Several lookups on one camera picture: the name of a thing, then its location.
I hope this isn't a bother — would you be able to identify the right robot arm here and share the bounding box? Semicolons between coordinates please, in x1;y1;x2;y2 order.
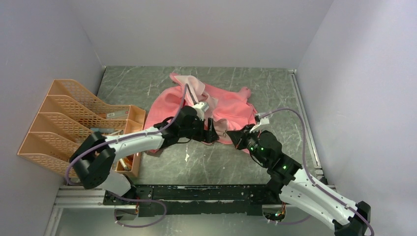
227;125;371;236

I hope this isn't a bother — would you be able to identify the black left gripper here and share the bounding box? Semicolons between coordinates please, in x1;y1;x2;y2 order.
180;116;219;144

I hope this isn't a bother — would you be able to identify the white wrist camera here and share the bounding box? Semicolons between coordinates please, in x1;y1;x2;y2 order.
192;102;209;120
249;113;269;133

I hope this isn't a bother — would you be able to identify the pink zip-up jacket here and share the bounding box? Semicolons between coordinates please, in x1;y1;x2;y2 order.
144;73;257;145

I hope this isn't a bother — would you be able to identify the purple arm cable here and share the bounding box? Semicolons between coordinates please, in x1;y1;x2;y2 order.
259;107;375;236
65;84;199;186

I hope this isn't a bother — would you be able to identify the orange mesh file rack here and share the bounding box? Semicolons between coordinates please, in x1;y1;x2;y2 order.
18;79;146;176

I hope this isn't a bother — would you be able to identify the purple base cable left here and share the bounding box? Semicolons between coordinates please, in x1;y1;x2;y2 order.
104;190;168;229

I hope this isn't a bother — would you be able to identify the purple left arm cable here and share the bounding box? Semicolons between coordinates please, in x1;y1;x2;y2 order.
65;84;199;186

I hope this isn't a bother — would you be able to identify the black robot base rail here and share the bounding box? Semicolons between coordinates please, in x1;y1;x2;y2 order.
103;184;281;217

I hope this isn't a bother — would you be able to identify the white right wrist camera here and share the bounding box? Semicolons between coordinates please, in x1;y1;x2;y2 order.
249;113;269;133

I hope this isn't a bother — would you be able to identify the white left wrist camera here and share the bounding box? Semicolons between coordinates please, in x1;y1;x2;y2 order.
192;102;209;120

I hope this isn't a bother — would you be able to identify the aluminium table frame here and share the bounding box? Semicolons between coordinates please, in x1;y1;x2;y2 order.
44;185;349;236

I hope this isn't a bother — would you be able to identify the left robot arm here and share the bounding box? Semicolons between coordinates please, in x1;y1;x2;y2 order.
68;106;219;205

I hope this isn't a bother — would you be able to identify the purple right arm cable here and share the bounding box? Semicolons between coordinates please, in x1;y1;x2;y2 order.
259;107;375;236

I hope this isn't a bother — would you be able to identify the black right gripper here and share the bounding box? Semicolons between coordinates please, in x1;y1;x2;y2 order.
228;123;269;167

